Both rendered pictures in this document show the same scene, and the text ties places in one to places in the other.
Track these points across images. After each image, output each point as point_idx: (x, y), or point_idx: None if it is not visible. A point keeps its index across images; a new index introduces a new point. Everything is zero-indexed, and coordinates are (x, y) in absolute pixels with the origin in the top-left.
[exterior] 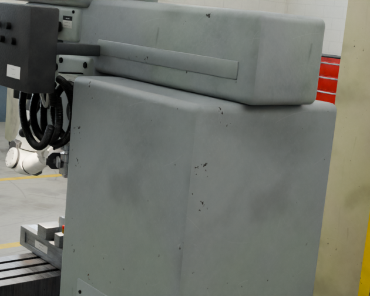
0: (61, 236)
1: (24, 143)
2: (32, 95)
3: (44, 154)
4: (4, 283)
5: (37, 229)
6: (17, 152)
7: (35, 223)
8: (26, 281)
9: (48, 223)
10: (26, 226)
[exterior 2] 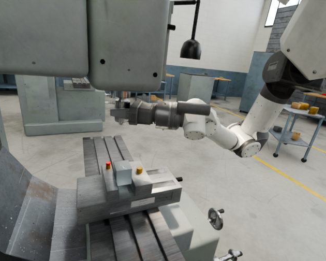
0: (101, 167)
1: (243, 121)
2: (183, 53)
3: (206, 125)
4: (88, 163)
5: (153, 171)
6: (230, 126)
7: (170, 172)
8: (85, 171)
9: (138, 164)
10: (162, 167)
